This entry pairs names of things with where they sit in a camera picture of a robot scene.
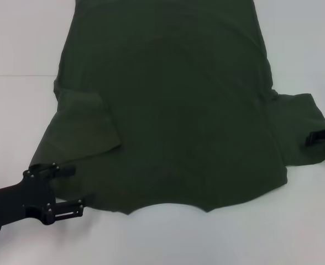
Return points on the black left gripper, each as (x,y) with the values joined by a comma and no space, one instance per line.
(18,201)

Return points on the dark green t-shirt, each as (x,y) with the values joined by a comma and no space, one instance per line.
(162,110)

